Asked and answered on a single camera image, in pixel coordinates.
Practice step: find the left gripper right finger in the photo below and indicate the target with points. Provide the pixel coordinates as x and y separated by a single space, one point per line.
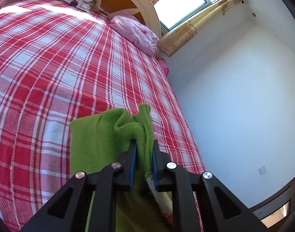
200 201

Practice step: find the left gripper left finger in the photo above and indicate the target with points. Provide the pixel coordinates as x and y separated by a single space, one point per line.
88 199

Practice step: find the green striped knit sweater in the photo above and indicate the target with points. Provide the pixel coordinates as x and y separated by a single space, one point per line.
97 140

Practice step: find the dark wooden furniture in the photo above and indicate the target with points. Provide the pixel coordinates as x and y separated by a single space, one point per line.
275 211

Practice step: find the red plaid bed sheet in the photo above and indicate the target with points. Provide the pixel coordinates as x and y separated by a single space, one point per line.
58 64

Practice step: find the pink cloth beside bed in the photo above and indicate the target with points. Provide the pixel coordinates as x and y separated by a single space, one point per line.
164 66

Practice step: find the yellow curtain right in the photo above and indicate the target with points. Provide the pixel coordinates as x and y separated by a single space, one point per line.
172 41

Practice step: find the pink floral pillow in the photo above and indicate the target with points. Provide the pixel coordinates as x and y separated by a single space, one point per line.
136 33

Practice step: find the wall socket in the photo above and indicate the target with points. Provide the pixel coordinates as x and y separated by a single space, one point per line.
262 170

